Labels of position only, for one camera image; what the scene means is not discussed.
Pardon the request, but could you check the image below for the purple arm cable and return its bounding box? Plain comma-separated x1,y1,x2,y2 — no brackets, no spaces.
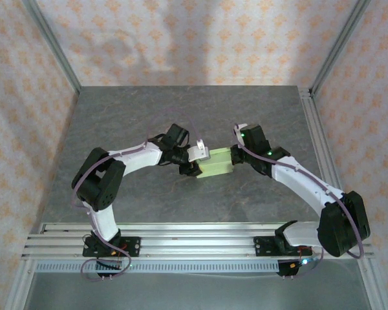
233,124,365,278
70,108,204,282

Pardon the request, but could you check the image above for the aluminium mounting rail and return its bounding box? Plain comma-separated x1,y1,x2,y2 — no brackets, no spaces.
21,222,376,261

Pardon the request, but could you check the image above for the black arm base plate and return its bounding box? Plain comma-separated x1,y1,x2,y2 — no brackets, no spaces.
253,235,313,258
82,236,142,258

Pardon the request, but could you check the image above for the light green paper box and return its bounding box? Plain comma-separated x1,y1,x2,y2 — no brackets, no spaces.
195,147,234,179

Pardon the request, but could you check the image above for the black controller board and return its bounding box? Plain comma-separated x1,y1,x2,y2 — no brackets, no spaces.
277,254,321,278

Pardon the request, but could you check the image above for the slotted grey cable duct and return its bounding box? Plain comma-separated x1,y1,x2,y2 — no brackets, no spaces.
35,260,279,274

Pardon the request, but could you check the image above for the aluminium side rail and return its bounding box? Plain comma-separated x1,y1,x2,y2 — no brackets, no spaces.
299,88,356,233

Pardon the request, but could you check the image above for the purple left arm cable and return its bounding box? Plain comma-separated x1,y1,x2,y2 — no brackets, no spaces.
70,108,204,282

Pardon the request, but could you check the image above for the aluminium frame leg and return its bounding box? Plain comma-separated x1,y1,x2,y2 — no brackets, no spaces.
5,258,36,310
357,258,388,310

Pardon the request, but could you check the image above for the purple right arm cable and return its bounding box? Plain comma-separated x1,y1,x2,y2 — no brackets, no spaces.
233,124,365,278

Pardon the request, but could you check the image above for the aluminium frame upright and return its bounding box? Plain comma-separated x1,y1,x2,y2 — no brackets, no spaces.
308,0,371,94
22,0,81,94

